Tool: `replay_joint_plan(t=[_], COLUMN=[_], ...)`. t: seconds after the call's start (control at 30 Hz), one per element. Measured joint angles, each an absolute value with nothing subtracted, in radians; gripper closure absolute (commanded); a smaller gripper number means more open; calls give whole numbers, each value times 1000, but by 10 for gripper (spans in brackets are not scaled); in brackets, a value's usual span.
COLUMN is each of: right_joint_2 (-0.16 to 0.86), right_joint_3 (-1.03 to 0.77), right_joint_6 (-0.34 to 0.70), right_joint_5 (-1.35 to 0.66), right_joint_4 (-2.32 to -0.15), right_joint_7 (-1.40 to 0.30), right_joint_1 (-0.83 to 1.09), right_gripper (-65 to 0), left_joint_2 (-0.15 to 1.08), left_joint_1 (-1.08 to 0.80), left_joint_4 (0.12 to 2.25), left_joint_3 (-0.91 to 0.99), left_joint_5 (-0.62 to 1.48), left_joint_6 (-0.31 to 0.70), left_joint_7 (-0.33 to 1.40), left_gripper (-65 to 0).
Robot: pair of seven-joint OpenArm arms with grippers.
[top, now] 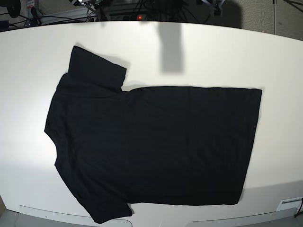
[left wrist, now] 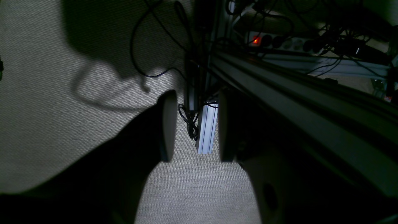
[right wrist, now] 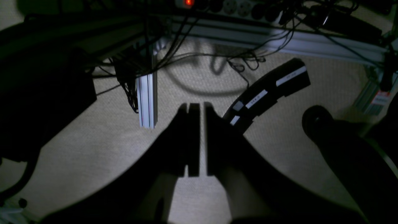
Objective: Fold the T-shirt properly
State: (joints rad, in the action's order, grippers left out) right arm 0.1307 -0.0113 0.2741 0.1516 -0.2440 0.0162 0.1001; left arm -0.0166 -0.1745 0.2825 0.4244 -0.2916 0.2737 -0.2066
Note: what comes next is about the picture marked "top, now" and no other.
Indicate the black power strip red switch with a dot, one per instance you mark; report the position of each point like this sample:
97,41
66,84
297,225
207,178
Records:
127,17

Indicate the black T-shirt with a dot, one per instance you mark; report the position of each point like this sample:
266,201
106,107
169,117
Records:
162,145

